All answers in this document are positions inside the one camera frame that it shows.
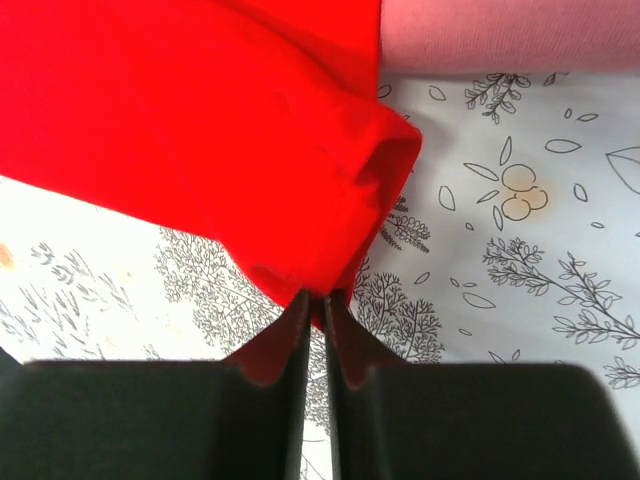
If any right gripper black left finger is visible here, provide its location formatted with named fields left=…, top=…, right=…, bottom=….
left=1, top=291, right=311, bottom=479

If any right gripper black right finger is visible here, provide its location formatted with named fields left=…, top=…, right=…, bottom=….
left=323, top=294, right=639, bottom=479

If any red t-shirt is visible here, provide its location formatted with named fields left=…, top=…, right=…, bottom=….
left=1, top=1, right=422, bottom=304

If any floral patterned table mat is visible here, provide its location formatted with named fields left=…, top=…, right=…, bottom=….
left=1, top=71, right=639, bottom=479

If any folded pink t-shirt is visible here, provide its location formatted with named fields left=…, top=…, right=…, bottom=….
left=380, top=1, right=639, bottom=75

